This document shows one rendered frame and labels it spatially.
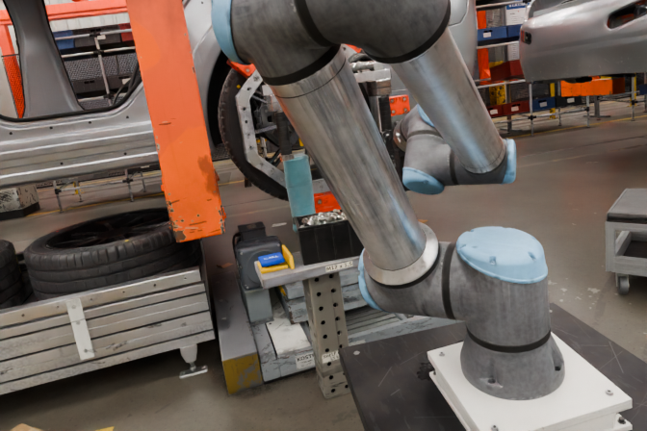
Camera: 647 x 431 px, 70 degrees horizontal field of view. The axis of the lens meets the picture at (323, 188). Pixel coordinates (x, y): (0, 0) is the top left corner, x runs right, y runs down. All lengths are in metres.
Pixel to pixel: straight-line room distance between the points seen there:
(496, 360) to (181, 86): 1.15
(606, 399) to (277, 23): 0.81
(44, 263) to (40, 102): 2.15
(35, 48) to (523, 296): 3.61
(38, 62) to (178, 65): 2.46
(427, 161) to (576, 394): 0.50
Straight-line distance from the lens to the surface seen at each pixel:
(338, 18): 0.52
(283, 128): 1.41
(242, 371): 1.68
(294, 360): 1.70
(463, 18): 2.49
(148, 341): 1.81
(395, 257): 0.84
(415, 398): 1.06
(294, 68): 0.58
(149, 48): 1.56
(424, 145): 1.03
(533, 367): 0.96
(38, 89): 3.94
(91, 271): 1.85
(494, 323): 0.91
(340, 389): 1.59
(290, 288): 1.82
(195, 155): 1.55
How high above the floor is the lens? 0.93
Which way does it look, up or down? 12 degrees down
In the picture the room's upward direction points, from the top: 8 degrees counter-clockwise
